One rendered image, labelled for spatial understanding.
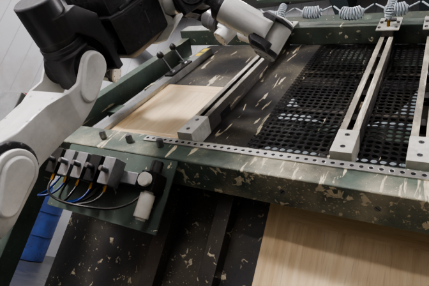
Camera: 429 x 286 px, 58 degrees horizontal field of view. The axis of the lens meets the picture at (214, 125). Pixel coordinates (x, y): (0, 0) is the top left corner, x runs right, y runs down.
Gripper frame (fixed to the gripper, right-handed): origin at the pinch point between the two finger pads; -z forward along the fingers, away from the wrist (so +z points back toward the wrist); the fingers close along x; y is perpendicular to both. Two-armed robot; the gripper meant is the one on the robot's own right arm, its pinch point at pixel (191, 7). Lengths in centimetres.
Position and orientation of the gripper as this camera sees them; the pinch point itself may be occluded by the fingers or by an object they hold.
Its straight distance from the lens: 165.3
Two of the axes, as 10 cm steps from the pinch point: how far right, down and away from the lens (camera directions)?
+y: -3.1, 8.7, 3.9
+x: -6.7, 0.9, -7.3
